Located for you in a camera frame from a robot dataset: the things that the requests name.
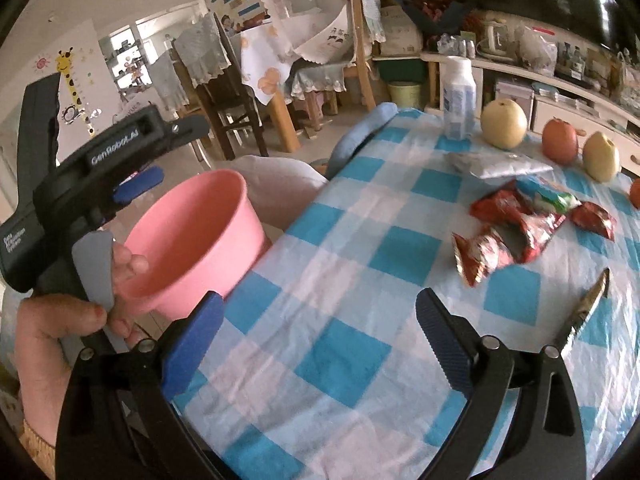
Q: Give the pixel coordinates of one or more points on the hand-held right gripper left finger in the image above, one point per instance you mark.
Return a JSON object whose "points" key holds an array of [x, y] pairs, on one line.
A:
{"points": [[192, 345]]}

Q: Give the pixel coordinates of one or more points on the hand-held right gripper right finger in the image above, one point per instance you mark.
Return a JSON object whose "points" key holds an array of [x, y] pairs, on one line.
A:
{"points": [[445, 340]]}

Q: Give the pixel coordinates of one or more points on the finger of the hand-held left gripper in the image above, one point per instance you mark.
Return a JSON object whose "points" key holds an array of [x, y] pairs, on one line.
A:
{"points": [[142, 182], [187, 127]]}

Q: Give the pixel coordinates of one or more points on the pink plastic basin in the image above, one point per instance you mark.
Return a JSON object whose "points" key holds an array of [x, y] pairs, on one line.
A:
{"points": [[200, 230]]}

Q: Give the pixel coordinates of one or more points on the red white snack wrapper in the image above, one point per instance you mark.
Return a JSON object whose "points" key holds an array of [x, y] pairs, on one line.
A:
{"points": [[482, 257]]}

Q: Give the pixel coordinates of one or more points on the green snack wrapper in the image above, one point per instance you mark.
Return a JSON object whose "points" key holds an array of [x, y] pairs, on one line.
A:
{"points": [[547, 195]]}

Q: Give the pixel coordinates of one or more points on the long silver snack wrapper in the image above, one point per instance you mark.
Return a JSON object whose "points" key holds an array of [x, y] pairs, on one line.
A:
{"points": [[495, 165]]}

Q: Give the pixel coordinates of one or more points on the small red snack wrapper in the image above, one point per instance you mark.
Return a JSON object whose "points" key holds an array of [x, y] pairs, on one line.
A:
{"points": [[594, 220]]}

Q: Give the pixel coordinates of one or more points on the person's left hand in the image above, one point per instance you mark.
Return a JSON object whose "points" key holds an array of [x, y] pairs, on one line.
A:
{"points": [[40, 355]]}

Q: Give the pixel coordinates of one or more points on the wooden chair grey lace cover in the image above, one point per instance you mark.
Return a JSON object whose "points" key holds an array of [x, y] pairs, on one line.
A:
{"points": [[202, 55], [167, 82]]}

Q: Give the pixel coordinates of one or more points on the dining table white cloth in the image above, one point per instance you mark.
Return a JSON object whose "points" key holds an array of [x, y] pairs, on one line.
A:
{"points": [[262, 70]]}

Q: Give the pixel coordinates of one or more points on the blue white checkered tablecloth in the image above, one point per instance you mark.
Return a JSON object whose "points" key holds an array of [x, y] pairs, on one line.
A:
{"points": [[350, 310]]}

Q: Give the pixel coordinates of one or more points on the beige cushion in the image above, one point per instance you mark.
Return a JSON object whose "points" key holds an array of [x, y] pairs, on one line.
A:
{"points": [[280, 190]]}

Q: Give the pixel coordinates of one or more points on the stool with lace cover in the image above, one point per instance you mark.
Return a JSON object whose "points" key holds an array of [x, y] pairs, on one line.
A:
{"points": [[317, 80]]}

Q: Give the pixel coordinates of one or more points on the white mesh food cover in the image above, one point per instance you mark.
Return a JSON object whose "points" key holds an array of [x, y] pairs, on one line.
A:
{"points": [[305, 10]]}

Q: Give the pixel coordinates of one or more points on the blue chair backrest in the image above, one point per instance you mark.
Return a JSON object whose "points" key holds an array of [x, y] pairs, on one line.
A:
{"points": [[360, 135]]}

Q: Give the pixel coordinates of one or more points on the light wooden chair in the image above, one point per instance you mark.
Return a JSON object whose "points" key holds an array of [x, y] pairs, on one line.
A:
{"points": [[365, 25]]}

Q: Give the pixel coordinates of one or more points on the green waste bin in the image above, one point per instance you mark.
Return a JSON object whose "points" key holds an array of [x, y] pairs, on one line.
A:
{"points": [[405, 95]]}

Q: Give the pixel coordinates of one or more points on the large yellow pear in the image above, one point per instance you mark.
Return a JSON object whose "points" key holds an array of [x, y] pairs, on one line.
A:
{"points": [[504, 124]]}

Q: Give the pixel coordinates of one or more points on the red apple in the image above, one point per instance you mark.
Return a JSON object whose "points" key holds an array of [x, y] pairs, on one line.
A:
{"points": [[560, 141]]}

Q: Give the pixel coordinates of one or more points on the white rice bag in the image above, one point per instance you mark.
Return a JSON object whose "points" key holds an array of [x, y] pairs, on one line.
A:
{"points": [[400, 32]]}

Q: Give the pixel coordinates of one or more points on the orange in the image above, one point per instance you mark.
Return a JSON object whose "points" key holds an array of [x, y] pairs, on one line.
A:
{"points": [[635, 193]]}

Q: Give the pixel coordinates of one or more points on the small yellow pear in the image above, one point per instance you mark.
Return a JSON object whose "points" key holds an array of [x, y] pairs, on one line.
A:
{"points": [[601, 157]]}

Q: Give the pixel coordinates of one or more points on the white plastic bottle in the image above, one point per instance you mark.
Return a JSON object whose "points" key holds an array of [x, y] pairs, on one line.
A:
{"points": [[460, 100]]}

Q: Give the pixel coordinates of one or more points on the white storage box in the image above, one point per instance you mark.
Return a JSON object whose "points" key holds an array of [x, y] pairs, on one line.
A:
{"points": [[512, 95]]}

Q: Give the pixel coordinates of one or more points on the white television cabinet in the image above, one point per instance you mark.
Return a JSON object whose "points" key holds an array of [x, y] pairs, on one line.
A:
{"points": [[560, 95]]}

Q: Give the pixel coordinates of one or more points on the dark wrapped flower bouquet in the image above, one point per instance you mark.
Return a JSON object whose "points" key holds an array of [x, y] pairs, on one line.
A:
{"points": [[432, 5]]}

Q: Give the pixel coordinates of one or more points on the clear plastic bag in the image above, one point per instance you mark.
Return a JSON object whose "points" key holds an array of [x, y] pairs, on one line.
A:
{"points": [[537, 52]]}

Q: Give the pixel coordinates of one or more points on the white electric kettle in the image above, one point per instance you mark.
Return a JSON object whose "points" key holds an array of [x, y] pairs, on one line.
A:
{"points": [[497, 40]]}

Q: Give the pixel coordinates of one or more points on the giraffe height wall sticker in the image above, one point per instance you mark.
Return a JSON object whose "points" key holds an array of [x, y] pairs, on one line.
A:
{"points": [[72, 85]]}

